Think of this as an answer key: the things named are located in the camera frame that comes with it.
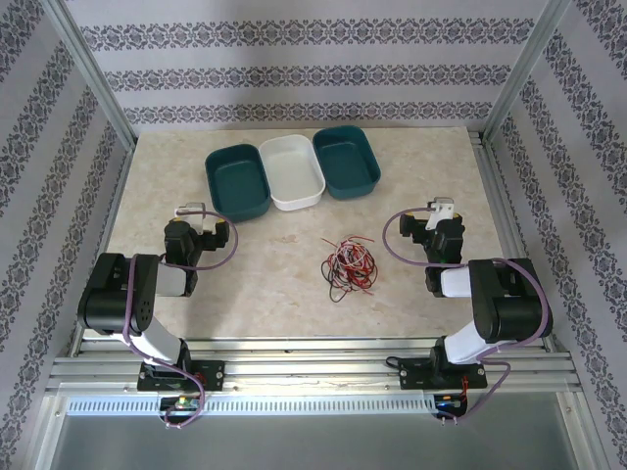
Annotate thin white cable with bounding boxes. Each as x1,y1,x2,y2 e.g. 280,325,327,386
335,239,366,265
330,247,363,278
340,244,373,273

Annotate thin black cable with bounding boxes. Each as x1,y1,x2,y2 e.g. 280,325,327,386
320,254,363,290
326,263,378,304

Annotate teal plastic bin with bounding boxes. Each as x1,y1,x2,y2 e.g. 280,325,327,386
204,143,271,222
312,124,382,202

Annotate white plastic bin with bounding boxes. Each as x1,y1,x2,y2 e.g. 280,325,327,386
258,134,327,212

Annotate grey metal panel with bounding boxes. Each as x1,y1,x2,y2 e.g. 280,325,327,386
48,414,577,470

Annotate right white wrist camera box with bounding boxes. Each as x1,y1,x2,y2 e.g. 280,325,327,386
423,196,457,231

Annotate aluminium side rail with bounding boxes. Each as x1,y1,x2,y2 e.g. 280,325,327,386
68,144,136,356
467,127,557,353

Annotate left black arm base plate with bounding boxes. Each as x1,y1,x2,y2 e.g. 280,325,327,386
136,359,226,392

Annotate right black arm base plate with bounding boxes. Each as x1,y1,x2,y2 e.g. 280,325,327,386
399,356,487,391

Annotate aluminium frame post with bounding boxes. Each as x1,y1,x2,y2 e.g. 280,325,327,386
41,0,137,151
482,0,574,143

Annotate long aluminium frame rails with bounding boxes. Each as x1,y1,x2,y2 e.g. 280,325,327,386
46,336,584,396

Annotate white slotted cable duct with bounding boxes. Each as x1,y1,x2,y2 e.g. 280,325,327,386
66,395,437,416

